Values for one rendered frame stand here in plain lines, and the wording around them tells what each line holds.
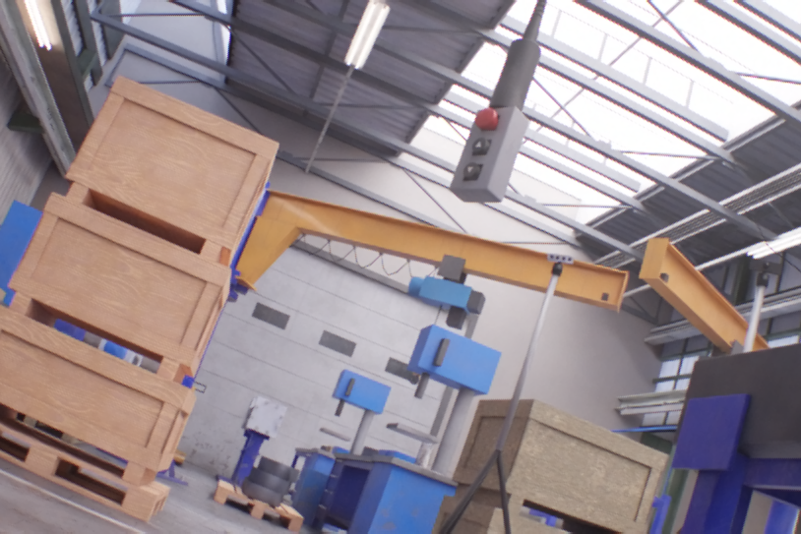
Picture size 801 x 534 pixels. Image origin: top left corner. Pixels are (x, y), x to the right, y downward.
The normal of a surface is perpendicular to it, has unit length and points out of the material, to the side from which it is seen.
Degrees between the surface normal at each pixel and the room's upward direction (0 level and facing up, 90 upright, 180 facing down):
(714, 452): 90
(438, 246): 90
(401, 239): 90
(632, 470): 90
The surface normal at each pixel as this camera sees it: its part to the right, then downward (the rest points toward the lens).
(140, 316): 0.22, -0.22
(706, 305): 0.64, 0.00
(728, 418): -0.90, -0.40
